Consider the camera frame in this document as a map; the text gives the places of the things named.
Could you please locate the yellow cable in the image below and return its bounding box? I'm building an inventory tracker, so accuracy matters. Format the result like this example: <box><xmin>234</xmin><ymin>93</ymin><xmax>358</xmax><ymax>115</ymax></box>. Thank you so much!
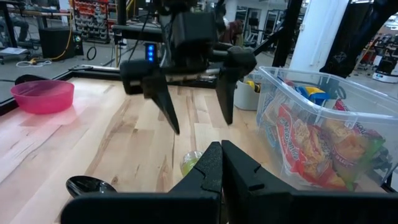
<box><xmin>29</xmin><ymin>9</ymin><xmax>75</xmax><ymax>63</ymax></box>

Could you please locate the black computer tower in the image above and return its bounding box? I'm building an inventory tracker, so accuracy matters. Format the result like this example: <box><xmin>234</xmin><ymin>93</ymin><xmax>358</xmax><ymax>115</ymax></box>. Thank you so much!
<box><xmin>39</xmin><ymin>26</ymin><xmax>84</xmax><ymax>60</ymax></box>

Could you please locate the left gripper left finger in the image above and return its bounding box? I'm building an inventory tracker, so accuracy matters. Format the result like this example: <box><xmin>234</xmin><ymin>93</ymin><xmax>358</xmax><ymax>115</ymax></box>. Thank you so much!
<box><xmin>60</xmin><ymin>141</ymin><xmax>224</xmax><ymax>224</ymax></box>

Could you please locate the green herb spice jar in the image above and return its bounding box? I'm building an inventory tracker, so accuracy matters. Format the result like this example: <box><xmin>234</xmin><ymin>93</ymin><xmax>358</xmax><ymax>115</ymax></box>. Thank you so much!
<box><xmin>179</xmin><ymin>150</ymin><xmax>205</xmax><ymax>177</ymax></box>

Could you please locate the black controller box with lights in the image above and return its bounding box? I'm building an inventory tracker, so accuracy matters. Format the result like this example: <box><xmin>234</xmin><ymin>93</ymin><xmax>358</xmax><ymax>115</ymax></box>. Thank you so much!
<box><xmin>144</xmin><ymin>42</ymin><xmax>158</xmax><ymax>63</ymax></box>

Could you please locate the grey plastic bin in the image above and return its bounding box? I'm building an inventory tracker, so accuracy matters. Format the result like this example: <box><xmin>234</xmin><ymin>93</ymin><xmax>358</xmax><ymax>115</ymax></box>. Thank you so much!
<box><xmin>233</xmin><ymin>73</ymin><xmax>265</xmax><ymax>111</ymax></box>

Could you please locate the parts drawer rack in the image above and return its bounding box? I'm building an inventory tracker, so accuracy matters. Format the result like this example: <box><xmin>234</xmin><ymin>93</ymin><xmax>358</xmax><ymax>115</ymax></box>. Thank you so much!
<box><xmin>70</xmin><ymin>0</ymin><xmax>109</xmax><ymax>43</ymax></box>

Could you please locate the clear plastic bin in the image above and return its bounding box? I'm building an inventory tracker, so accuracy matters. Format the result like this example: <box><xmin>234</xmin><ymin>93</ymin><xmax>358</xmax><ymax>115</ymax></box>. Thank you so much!
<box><xmin>255</xmin><ymin>65</ymin><xmax>398</xmax><ymax>192</ymax></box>

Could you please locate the white cable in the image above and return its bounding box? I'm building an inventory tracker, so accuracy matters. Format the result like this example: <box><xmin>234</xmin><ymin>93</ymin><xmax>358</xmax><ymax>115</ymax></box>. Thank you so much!
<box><xmin>16</xmin><ymin>59</ymin><xmax>53</xmax><ymax>68</ymax></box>

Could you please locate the black spoon with blue handle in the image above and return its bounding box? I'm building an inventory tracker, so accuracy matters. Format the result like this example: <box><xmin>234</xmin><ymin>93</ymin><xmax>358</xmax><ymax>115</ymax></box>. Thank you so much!
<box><xmin>65</xmin><ymin>175</ymin><xmax>118</xmax><ymax>199</ymax></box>

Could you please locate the person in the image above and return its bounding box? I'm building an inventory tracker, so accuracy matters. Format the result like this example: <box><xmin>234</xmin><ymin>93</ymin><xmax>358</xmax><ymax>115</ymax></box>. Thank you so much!
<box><xmin>0</xmin><ymin>15</ymin><xmax>30</xmax><ymax>43</ymax></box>

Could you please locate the pink plastic bowl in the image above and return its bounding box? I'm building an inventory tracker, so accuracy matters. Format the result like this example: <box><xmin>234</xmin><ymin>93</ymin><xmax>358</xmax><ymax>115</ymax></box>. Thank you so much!
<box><xmin>10</xmin><ymin>79</ymin><xmax>75</xmax><ymax>115</ymax></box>

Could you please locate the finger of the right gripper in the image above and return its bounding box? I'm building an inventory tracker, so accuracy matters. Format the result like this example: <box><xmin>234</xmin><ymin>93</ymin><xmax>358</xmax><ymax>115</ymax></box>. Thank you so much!
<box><xmin>216</xmin><ymin>74</ymin><xmax>239</xmax><ymax>125</ymax></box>
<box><xmin>144</xmin><ymin>73</ymin><xmax>182</xmax><ymax>135</ymax></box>

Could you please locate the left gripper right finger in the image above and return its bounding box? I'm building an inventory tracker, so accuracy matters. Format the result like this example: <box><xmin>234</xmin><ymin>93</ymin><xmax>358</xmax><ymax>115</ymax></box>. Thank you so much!
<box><xmin>223</xmin><ymin>140</ymin><xmax>398</xmax><ymax>224</ymax></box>

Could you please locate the black aluminium rig frame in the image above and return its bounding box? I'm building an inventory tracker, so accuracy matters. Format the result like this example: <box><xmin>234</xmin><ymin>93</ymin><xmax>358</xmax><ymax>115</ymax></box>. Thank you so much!
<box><xmin>0</xmin><ymin>0</ymin><xmax>304</xmax><ymax>116</ymax></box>

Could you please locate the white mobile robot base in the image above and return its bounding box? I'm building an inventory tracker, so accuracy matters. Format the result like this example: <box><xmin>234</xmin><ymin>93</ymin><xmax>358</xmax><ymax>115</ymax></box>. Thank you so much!
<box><xmin>372</xmin><ymin>58</ymin><xmax>398</xmax><ymax>84</ymax></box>

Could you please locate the white paper stack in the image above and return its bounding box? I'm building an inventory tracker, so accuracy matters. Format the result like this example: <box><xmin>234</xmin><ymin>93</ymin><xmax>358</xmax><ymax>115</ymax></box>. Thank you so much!
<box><xmin>0</xmin><ymin>46</ymin><xmax>29</xmax><ymax>57</ymax></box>

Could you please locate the black workbench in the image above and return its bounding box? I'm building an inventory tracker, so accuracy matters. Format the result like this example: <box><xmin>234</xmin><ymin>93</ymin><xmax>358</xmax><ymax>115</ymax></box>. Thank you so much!
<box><xmin>111</xmin><ymin>24</ymin><xmax>175</xmax><ymax>43</ymax></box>

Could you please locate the white pillar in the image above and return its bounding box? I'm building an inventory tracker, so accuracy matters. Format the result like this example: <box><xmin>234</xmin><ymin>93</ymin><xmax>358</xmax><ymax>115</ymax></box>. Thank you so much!
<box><xmin>289</xmin><ymin>0</ymin><xmax>351</xmax><ymax>72</ymax></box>

